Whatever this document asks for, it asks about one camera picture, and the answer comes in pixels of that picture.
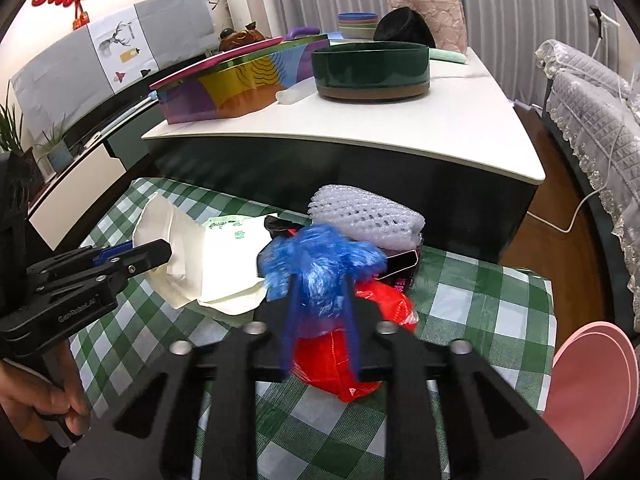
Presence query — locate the grey cloth covered television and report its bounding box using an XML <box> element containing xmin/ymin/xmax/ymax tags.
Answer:
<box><xmin>11</xmin><ymin>0</ymin><xmax>216</xmax><ymax>142</ymax></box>

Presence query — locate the stack of coloured bowls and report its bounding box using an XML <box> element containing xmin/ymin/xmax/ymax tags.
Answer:
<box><xmin>337</xmin><ymin>12</ymin><xmax>378</xmax><ymax>40</ymax></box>

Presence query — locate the grey pleated curtain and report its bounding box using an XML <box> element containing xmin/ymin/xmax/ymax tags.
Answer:
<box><xmin>262</xmin><ymin>0</ymin><xmax>618</xmax><ymax>104</ymax></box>

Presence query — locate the small black box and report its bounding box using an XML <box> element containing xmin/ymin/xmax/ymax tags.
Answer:
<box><xmin>375</xmin><ymin>247</ymin><xmax>420</xmax><ymax>292</ymax></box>

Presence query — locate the colourful rectangular tin box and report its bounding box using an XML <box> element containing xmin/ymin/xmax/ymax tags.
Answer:
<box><xmin>150</xmin><ymin>34</ymin><xmax>329</xmax><ymax>124</ymax></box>

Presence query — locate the white black tv cabinet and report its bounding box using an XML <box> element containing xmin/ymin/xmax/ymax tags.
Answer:
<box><xmin>28</xmin><ymin>92</ymin><xmax>164</xmax><ymax>249</ymax></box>

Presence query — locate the pink lace basket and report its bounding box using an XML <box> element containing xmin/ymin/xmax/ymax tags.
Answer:
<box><xmin>388</xmin><ymin>0</ymin><xmax>469</xmax><ymax>54</ymax></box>

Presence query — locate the red plastic bag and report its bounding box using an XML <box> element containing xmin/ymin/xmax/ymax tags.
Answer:
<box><xmin>292</xmin><ymin>280</ymin><xmax>419</xmax><ymax>403</ymax></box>

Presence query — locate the potted green plant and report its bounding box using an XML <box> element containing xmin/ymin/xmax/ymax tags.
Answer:
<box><xmin>1</xmin><ymin>96</ymin><xmax>74</xmax><ymax>174</ymax></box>

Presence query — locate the black hat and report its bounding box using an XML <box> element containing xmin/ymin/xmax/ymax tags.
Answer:
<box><xmin>373</xmin><ymin>6</ymin><xmax>436</xmax><ymax>48</ymax></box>

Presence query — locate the person's left hand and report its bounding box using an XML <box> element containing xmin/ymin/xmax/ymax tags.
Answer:
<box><xmin>1</xmin><ymin>340</ymin><xmax>91</xmax><ymax>442</ymax></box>

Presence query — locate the mint green flat tray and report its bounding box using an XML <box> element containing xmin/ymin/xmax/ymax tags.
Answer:
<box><xmin>430</xmin><ymin>48</ymin><xmax>468</xmax><ymax>64</ymax></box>

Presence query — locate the pink plastic trash bin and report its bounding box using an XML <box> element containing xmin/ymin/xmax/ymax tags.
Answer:
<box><xmin>542</xmin><ymin>321</ymin><xmax>639</xmax><ymax>476</ymax></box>

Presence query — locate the green white checkered tablecloth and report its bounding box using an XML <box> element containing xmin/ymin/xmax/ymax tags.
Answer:
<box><xmin>70</xmin><ymin>178</ymin><xmax>556</xmax><ymax>479</ymax></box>

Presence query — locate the blue plastic bag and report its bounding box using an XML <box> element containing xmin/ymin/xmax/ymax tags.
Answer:
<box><xmin>257</xmin><ymin>224</ymin><xmax>387</xmax><ymax>318</ymax></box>

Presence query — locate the dark green round tin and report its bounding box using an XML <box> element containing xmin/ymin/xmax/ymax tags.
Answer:
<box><xmin>311</xmin><ymin>41</ymin><xmax>431</xmax><ymax>102</ymax></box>

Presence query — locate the cream torn paper packaging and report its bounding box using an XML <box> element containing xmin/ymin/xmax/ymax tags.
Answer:
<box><xmin>132</xmin><ymin>193</ymin><xmax>205</xmax><ymax>309</ymax></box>

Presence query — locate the white bag green print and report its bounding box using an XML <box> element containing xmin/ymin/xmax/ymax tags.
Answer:
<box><xmin>198</xmin><ymin>214</ymin><xmax>271</xmax><ymax>316</ymax></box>

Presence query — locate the white clip lamp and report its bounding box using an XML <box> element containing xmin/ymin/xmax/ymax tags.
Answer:
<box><xmin>589</xmin><ymin>4</ymin><xmax>620</xmax><ymax>39</ymax></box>

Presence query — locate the frosted plastic tube case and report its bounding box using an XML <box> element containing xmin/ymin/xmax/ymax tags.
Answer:
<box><xmin>276</xmin><ymin>77</ymin><xmax>317</xmax><ymax>105</ymax></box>

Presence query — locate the white top coffee table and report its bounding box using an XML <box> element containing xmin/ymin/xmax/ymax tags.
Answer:
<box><xmin>144</xmin><ymin>54</ymin><xmax>546</xmax><ymax>262</ymax></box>

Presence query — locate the grey quilted sofa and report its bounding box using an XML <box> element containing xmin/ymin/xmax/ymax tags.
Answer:
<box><xmin>535</xmin><ymin>39</ymin><xmax>639</xmax><ymax>339</ymax></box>

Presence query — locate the brown figurine ornament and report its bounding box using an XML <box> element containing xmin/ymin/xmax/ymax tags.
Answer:
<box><xmin>219</xmin><ymin>22</ymin><xmax>266</xmax><ymax>52</ymax></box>

